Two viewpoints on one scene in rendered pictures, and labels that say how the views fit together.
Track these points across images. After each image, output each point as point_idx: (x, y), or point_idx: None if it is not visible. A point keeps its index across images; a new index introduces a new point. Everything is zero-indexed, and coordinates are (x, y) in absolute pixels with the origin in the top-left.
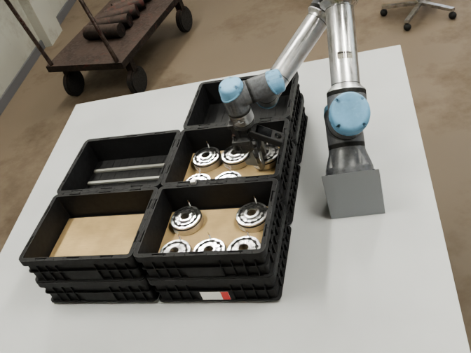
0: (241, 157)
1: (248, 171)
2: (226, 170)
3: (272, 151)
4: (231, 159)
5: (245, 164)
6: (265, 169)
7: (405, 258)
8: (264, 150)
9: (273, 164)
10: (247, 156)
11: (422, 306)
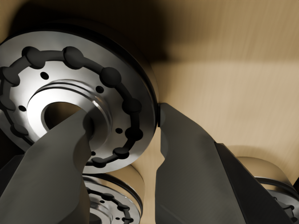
0: (105, 196)
1: (160, 152)
2: (145, 202)
3: (52, 80)
4: (120, 220)
5: (125, 168)
6: (158, 92)
7: None
8: (78, 138)
9: (139, 57)
10: (98, 178)
11: None
